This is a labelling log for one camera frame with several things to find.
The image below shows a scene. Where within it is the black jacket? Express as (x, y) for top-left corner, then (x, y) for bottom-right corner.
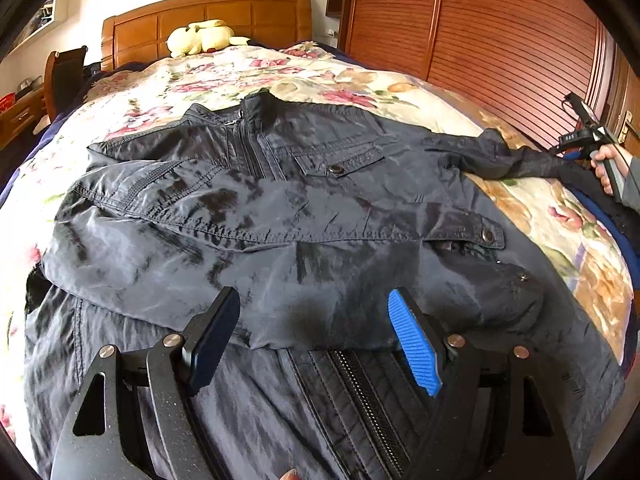
(25, 91), (623, 479)

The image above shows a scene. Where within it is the person's right forearm grey sleeve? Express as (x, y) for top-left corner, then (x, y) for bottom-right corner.
(618, 156), (640, 214)

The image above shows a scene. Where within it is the person's right hand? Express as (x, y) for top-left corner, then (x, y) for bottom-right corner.
(591, 144), (634, 200)

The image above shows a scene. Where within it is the floral bed blanket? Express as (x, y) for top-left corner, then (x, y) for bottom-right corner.
(1, 41), (636, 457)

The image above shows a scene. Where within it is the wooden louvered wardrobe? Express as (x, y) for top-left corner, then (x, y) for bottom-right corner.
(328, 0), (639, 152)

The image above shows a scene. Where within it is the long wooden desk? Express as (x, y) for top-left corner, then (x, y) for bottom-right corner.
(0, 87), (47, 150)

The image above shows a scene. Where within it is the wooden chair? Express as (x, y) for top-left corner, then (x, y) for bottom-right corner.
(43, 46), (88, 122)

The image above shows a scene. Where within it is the red bowl on desk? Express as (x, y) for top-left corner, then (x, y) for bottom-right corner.
(0, 92), (15, 113)

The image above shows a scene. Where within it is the wooden bed headboard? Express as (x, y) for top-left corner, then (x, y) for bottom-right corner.
(100, 0), (314, 73)

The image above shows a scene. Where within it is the yellow plush toy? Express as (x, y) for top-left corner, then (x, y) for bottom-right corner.
(166, 20), (250, 58)

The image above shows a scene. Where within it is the white wall shelf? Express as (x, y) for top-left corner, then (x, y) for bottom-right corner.
(10, 0), (68, 52)

